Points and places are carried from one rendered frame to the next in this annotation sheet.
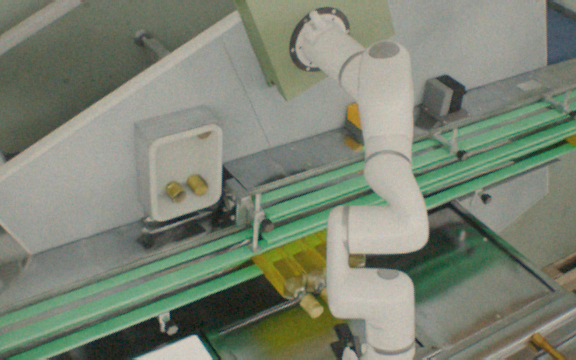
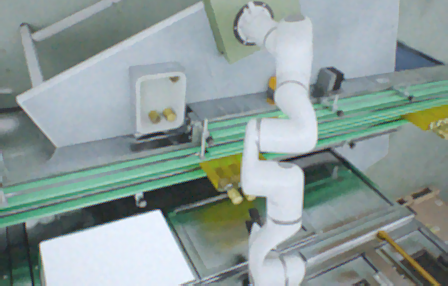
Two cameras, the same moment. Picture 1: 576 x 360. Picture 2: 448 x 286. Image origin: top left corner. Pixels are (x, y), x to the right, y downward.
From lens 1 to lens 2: 0.38 m
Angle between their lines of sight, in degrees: 3
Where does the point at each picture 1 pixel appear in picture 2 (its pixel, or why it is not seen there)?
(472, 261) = (341, 183)
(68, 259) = (80, 152)
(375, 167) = (282, 91)
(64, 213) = (80, 122)
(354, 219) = (264, 125)
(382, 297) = (280, 180)
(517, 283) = (369, 198)
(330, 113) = (258, 81)
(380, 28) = not seen: hidden behind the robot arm
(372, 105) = (283, 48)
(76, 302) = (80, 178)
